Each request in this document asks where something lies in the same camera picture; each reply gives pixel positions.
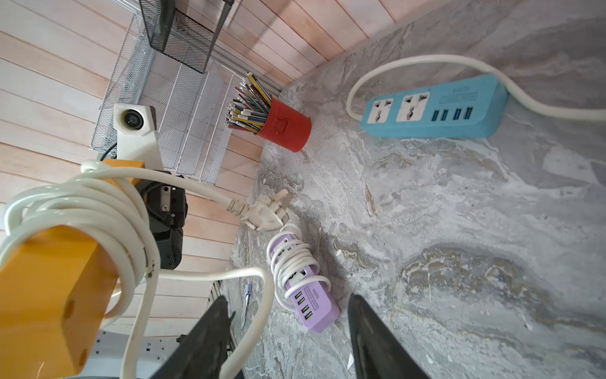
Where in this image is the black mesh basket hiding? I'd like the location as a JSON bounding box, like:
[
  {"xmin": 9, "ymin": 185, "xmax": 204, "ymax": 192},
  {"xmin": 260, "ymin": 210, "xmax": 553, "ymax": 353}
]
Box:
[{"xmin": 139, "ymin": 0, "xmax": 235, "ymax": 74}]

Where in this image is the bundle of pencils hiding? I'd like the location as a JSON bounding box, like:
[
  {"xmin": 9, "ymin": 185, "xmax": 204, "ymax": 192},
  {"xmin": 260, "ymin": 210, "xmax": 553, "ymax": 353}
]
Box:
[{"xmin": 226, "ymin": 73, "xmax": 273, "ymax": 134}]

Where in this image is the white wire mesh shelf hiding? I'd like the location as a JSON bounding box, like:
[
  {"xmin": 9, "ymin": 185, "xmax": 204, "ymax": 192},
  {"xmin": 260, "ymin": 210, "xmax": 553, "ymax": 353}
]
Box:
[{"xmin": 91, "ymin": 12, "xmax": 239, "ymax": 184}]

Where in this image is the white cord of orange strip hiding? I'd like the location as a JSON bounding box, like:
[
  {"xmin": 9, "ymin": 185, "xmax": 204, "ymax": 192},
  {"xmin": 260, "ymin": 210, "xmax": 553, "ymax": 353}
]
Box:
[{"xmin": 0, "ymin": 159, "xmax": 294, "ymax": 379}]

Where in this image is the orange power strip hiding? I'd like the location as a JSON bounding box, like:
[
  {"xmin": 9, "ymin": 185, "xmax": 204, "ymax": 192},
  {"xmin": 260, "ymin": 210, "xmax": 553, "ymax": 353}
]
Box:
[{"xmin": 1, "ymin": 161, "xmax": 160, "ymax": 378}]

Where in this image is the purple power strip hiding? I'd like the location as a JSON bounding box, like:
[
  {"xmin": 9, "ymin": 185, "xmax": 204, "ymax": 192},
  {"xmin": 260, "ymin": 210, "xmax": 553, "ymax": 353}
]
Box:
[{"xmin": 266, "ymin": 224, "xmax": 340, "ymax": 333}]

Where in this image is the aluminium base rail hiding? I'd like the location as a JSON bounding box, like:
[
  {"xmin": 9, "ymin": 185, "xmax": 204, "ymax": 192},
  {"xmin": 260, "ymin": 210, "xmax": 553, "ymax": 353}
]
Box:
[{"xmin": 65, "ymin": 328, "xmax": 200, "ymax": 379}]

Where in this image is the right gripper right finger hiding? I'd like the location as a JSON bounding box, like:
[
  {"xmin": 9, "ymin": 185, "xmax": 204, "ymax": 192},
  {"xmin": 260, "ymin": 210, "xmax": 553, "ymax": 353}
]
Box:
[{"xmin": 347, "ymin": 294, "xmax": 429, "ymax": 379}]

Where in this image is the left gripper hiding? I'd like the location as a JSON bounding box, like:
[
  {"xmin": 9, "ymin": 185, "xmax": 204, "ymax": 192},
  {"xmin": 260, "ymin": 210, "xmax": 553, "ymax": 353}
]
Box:
[{"xmin": 136, "ymin": 179, "xmax": 188, "ymax": 270}]

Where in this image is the teal power strip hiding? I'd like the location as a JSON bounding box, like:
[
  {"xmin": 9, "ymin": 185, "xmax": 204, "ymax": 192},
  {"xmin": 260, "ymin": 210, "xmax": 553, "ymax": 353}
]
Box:
[{"xmin": 361, "ymin": 74, "xmax": 509, "ymax": 139}]

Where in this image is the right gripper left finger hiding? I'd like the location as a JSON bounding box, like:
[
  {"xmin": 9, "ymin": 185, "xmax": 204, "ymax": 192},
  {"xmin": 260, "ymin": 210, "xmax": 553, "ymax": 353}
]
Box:
[{"xmin": 151, "ymin": 295, "xmax": 233, "ymax": 379}]

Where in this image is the red pencil cup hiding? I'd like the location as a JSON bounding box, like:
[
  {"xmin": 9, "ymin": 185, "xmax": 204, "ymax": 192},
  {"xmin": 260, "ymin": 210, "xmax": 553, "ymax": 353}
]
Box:
[{"xmin": 257, "ymin": 99, "xmax": 312, "ymax": 153}]

